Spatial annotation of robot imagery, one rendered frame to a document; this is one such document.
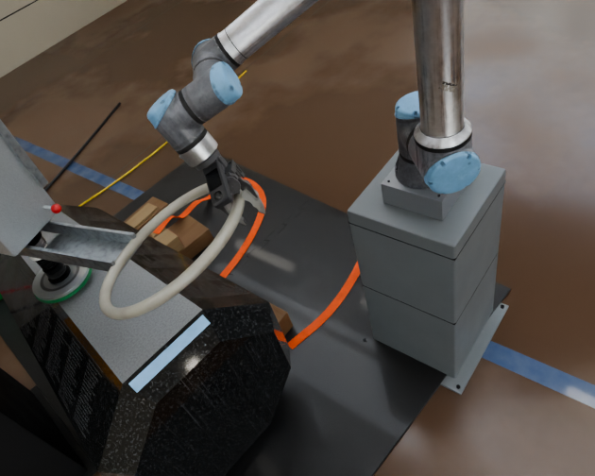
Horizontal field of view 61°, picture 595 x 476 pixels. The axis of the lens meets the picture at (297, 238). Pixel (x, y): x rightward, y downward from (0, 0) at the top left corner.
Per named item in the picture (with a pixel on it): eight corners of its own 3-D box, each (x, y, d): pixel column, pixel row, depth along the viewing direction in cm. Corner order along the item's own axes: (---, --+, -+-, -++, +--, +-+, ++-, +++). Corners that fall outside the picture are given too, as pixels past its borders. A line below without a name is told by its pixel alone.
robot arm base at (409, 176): (417, 144, 175) (416, 121, 168) (466, 162, 163) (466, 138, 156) (383, 177, 168) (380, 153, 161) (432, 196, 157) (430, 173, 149)
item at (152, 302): (76, 325, 137) (67, 318, 136) (168, 202, 166) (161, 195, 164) (183, 318, 106) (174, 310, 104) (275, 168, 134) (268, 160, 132)
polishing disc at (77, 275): (51, 310, 173) (49, 308, 172) (24, 285, 185) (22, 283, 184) (99, 267, 182) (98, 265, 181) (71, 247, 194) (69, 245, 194)
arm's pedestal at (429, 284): (410, 269, 257) (397, 133, 197) (508, 307, 229) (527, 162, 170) (358, 344, 234) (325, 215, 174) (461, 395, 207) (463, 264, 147)
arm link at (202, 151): (205, 139, 116) (173, 161, 119) (218, 155, 119) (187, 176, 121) (209, 125, 124) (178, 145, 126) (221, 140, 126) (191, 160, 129)
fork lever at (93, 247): (-34, 253, 174) (-44, 244, 171) (5, 214, 186) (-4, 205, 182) (112, 283, 145) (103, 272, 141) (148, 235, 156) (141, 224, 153)
